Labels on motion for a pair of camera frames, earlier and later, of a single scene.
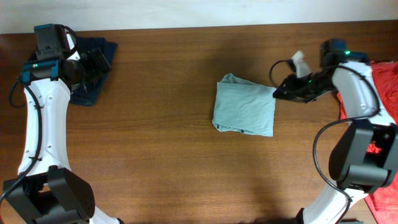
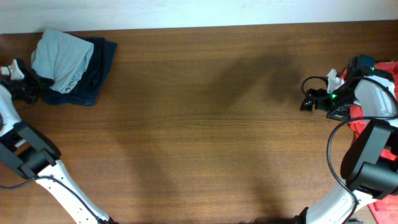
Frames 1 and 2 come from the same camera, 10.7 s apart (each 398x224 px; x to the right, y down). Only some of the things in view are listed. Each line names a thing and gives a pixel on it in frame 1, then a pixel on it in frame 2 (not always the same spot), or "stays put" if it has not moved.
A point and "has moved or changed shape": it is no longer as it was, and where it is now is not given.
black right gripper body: (307, 88) to (337, 106)
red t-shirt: (383, 203) stays put
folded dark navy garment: (86, 94) stays put
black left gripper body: (87, 68) to (25, 89)
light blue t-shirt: (240, 106) has moved or changed shape
